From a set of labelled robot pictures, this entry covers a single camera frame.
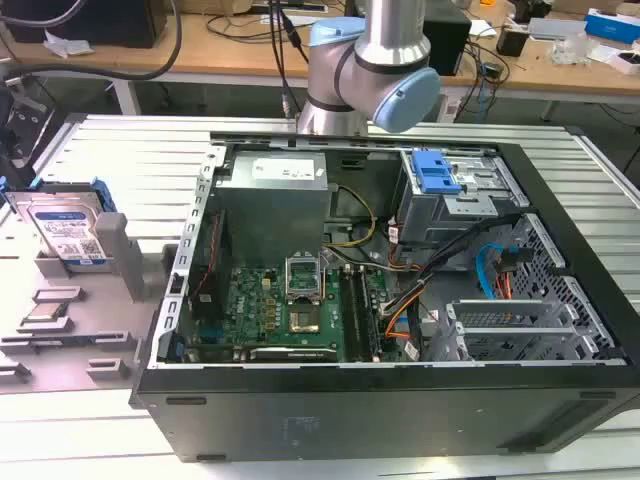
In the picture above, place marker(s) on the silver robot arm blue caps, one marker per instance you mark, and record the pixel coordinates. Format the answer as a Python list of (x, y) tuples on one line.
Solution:
[(350, 75)]

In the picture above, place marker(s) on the silver CPU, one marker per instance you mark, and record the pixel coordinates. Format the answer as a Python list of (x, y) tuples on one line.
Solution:
[(45, 312)]

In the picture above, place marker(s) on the black open PC case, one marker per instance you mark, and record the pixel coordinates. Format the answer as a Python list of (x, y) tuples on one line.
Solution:
[(350, 415)]

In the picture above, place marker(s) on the wooden desk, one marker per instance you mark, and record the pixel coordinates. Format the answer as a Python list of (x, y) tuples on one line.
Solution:
[(240, 55)]

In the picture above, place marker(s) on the black RAM slot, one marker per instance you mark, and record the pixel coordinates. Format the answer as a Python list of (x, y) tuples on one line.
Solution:
[(350, 320), (369, 320)]

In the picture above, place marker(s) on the metal drive cage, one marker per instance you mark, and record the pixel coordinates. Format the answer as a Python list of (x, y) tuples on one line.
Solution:
[(450, 215)]

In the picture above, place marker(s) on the black case fan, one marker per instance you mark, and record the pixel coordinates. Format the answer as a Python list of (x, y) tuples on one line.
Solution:
[(207, 300)]

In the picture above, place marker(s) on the grey power supply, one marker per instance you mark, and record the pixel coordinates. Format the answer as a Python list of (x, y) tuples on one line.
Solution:
[(270, 210)]

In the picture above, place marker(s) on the crumpled white paper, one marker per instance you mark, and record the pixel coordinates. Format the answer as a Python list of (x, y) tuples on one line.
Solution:
[(67, 44)]

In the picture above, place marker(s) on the black graphics card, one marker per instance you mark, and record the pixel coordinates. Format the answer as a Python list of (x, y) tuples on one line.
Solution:
[(295, 354)]

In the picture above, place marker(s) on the flat grey box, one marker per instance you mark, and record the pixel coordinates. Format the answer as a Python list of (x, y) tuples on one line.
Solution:
[(555, 29)]

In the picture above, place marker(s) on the large black box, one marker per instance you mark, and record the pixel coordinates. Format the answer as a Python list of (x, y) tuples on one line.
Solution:
[(100, 22)]

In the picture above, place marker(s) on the green motherboard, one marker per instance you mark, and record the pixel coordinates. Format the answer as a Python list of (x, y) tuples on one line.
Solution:
[(250, 310)]

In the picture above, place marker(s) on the black computer tower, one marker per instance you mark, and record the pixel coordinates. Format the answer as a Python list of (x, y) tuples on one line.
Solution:
[(450, 40)]

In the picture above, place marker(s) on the small black box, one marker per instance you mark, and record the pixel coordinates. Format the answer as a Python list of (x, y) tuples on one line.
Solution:
[(510, 42)]

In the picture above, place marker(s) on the blue drive latch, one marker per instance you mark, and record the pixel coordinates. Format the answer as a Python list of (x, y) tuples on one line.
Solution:
[(430, 172)]

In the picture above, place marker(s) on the white box black inside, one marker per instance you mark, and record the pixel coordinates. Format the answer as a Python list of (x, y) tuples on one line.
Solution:
[(625, 61)]

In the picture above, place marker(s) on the metal disk bay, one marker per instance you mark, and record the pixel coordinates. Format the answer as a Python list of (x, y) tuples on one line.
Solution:
[(500, 325)]

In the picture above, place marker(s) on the grey parts rack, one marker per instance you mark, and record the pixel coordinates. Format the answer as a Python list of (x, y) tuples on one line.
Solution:
[(100, 320)]

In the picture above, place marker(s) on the CPU socket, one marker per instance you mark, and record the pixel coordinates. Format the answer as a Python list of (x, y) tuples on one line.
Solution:
[(304, 320)]

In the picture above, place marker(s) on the hard disk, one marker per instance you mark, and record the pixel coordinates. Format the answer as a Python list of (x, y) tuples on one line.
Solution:
[(60, 225)]

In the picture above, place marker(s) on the clear plastic bag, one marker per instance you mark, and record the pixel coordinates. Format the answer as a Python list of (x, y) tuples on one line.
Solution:
[(572, 50)]

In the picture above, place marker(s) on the blue cardboard box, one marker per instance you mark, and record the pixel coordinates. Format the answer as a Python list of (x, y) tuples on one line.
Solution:
[(612, 22)]

